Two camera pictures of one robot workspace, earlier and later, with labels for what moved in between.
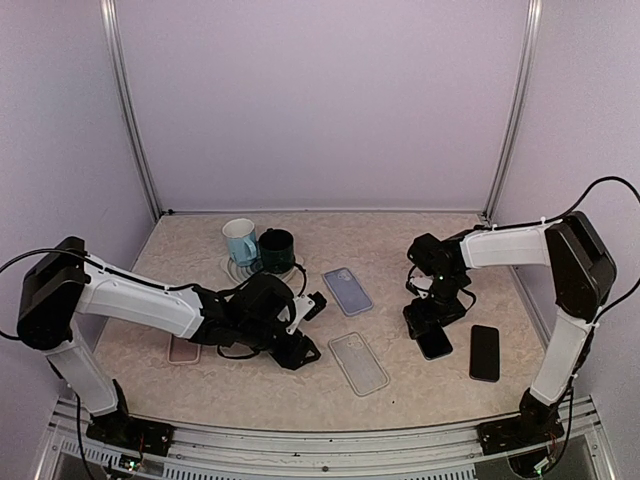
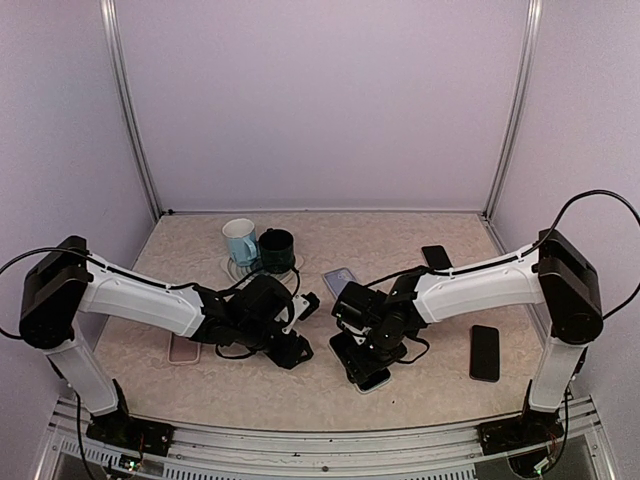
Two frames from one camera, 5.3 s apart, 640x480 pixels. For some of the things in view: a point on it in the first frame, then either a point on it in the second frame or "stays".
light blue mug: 242,241 stays
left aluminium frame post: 108,27 stays
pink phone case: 182,351 stays
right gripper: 428,315 → 359,367
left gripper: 291,357 stays
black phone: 435,343 → 382,377
